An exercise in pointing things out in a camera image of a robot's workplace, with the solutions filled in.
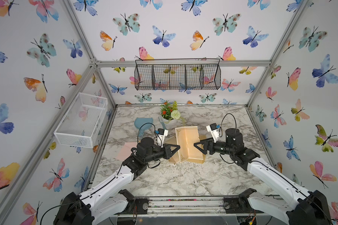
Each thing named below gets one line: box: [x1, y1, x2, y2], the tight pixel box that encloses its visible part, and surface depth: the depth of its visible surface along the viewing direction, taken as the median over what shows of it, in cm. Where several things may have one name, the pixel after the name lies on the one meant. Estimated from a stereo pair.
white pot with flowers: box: [159, 99, 181, 130], surface depth 98 cm
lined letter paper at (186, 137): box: [175, 126, 204, 164], surface depth 77 cm
